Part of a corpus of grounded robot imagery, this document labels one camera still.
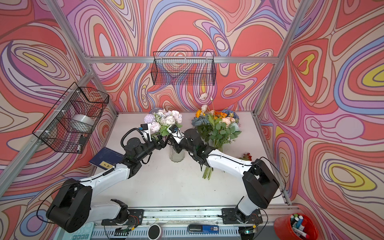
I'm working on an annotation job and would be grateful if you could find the dark blue notebook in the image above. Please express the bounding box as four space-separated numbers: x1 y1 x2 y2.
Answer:
89 147 123 170

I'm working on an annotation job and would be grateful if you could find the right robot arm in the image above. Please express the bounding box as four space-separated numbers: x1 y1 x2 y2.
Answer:
168 125 280 218

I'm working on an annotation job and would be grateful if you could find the black wire basket left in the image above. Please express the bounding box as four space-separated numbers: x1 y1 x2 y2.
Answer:
33 83 110 154

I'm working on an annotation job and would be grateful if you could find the red pen cup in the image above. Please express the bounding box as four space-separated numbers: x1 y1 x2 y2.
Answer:
274 214 319 240

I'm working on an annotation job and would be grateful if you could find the black wire basket back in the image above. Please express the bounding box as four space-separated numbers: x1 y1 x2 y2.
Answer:
151 51 217 86

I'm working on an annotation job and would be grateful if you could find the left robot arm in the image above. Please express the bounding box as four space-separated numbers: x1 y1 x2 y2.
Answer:
46 134 169 233

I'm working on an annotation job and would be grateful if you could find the purple blue glass vase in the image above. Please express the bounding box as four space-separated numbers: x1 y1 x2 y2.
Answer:
149 108 163 115

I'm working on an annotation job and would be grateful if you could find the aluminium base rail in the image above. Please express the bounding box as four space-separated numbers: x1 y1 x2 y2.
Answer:
91 205 302 240

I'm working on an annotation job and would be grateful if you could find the black wire basket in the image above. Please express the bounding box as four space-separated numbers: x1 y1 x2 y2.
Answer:
33 83 110 154
151 51 217 86

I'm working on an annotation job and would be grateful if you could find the red flower with leaf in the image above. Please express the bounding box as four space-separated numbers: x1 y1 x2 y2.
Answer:
240 153 252 162

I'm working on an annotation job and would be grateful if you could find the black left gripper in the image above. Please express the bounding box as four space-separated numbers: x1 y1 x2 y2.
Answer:
134 132 170 164

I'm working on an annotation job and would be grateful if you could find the round black speaker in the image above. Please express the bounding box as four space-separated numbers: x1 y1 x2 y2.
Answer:
147 224 163 240

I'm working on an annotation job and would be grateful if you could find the blue black device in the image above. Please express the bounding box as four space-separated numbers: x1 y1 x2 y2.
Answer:
187 224 220 234

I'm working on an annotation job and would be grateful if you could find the clear ribbed glass vase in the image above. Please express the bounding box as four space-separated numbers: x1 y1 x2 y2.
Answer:
169 146 185 163

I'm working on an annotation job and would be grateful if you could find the teal calculator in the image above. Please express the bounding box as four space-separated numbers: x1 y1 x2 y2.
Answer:
62 223 95 240

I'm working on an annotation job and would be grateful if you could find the mixed flower bouquet pile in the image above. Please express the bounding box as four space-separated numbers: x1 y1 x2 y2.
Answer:
191 92 242 181

